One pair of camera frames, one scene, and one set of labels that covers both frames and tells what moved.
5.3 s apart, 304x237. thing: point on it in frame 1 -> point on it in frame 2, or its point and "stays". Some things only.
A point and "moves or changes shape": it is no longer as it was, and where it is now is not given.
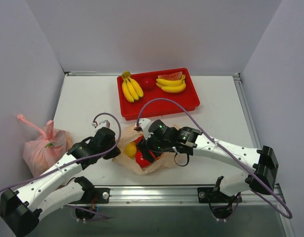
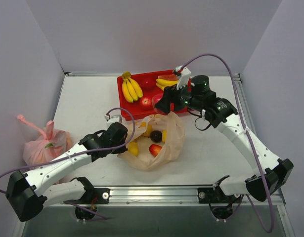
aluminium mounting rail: [95, 196] stays
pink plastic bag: [41, 153] stays
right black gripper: [147, 149] -> [170, 96]
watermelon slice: [175, 76] stays
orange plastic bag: [165, 161] moves or changes shape
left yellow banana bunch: [131, 90] stays
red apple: [141, 161] -> [146, 103]
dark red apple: [148, 84] stays
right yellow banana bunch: [171, 86] stays
